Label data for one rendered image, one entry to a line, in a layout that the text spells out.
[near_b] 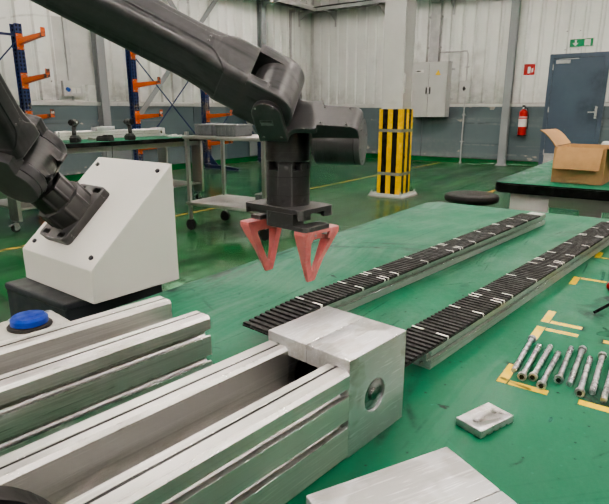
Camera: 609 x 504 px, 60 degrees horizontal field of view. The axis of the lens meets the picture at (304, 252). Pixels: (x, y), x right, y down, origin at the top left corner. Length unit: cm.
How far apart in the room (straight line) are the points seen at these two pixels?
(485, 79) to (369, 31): 292
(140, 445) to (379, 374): 22
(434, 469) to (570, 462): 23
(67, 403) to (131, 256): 45
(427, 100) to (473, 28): 162
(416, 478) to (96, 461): 22
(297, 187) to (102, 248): 38
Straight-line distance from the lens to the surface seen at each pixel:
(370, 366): 49
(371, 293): 87
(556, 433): 59
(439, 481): 34
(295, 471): 45
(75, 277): 95
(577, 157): 252
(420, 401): 60
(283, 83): 62
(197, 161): 677
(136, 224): 93
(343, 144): 64
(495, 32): 1192
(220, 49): 62
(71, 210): 99
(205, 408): 46
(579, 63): 1147
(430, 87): 1199
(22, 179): 91
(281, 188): 67
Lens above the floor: 108
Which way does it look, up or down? 15 degrees down
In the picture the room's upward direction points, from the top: straight up
